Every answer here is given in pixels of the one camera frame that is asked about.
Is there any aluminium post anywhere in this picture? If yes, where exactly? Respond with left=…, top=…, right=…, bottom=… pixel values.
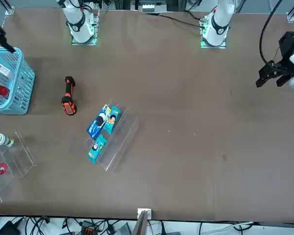
left=131, top=208, right=153, bottom=235

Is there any blue plastic shopping basket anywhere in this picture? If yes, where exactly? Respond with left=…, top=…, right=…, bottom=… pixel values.
left=0, top=46, right=36, bottom=116

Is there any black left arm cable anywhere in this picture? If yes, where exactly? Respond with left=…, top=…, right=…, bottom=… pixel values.
left=259, top=0, right=284, bottom=65

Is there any large black power brick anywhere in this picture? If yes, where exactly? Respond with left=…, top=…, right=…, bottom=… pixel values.
left=0, top=220, right=21, bottom=235

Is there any clear acrylic snack shelf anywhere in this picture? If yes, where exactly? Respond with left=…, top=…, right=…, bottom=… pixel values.
left=83, top=99, right=140, bottom=174

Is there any grey electrical box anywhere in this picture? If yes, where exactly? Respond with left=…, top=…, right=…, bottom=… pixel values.
left=138, top=0, right=168, bottom=14

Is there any teal snack packet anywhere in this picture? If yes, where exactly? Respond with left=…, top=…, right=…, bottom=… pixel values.
left=88, top=134, right=107, bottom=165
left=103, top=105, right=122, bottom=136

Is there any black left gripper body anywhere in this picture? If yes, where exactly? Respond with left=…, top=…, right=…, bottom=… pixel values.
left=268, top=31, right=294, bottom=75

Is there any clear acrylic bottle shelf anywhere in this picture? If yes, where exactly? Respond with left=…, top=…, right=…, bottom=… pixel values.
left=0, top=131, right=38, bottom=205

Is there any green and white bottle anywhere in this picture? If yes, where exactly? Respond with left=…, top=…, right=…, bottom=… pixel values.
left=0, top=132, right=15, bottom=148

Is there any blue Oreo cookie packet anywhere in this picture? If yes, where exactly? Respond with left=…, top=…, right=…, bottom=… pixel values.
left=86, top=104, right=111, bottom=141

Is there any black base power cable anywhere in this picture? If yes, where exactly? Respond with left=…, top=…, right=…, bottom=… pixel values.
left=158, top=13, right=204, bottom=28

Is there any orange and black barcode scanner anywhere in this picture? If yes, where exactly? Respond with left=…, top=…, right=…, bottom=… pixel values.
left=61, top=76, right=78, bottom=116

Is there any white cookie box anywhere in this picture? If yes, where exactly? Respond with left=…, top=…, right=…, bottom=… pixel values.
left=0, top=62, right=11, bottom=79

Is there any black and orange power strip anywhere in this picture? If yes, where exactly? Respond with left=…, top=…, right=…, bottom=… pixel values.
left=80, top=220, right=100, bottom=235

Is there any red Coca-Cola bottle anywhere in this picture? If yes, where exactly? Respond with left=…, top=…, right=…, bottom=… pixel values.
left=0, top=80, right=10, bottom=99

